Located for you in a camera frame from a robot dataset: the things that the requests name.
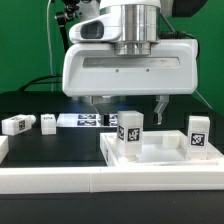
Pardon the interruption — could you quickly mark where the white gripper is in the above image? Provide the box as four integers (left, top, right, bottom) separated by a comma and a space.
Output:
62, 39, 198, 127

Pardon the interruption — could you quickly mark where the white square table top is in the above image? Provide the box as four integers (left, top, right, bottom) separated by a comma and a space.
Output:
100, 130, 224, 167

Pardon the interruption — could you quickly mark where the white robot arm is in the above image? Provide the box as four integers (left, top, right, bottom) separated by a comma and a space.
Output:
62, 0, 203, 124

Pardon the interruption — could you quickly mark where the white U-shaped obstacle fence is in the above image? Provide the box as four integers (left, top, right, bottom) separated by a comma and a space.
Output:
0, 134, 224, 195

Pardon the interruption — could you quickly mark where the white marker base plate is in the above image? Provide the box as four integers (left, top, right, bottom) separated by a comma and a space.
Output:
56, 113, 119, 128

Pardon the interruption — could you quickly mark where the black cable bundle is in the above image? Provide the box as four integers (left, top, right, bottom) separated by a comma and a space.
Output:
17, 73, 64, 93

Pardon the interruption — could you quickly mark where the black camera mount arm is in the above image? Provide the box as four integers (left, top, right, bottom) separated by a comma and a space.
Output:
55, 0, 80, 52

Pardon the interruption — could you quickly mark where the white cable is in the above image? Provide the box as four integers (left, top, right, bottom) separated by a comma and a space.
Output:
46, 0, 55, 92

